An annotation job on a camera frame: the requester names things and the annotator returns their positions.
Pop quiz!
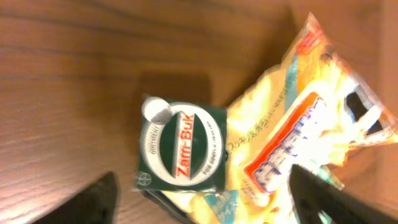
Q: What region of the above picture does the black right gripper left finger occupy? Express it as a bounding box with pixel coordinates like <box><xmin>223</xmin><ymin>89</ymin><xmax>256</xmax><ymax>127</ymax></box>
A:
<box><xmin>33</xmin><ymin>172</ymin><xmax>119</xmax><ymax>224</ymax></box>

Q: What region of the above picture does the dark green Zam-Buk box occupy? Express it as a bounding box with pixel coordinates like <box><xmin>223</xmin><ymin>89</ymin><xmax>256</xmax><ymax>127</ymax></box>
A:
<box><xmin>135</xmin><ymin>96</ymin><xmax>227</xmax><ymax>193</ymax></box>

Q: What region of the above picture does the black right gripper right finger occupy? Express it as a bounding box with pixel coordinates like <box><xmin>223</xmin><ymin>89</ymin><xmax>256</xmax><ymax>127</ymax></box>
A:
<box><xmin>289</xmin><ymin>164</ymin><xmax>397</xmax><ymax>224</ymax></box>

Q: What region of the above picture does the large orange white snack bag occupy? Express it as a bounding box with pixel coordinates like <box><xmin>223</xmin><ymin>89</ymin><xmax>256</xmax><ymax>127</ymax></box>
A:
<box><xmin>140</xmin><ymin>14</ymin><xmax>397</xmax><ymax>223</ymax></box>

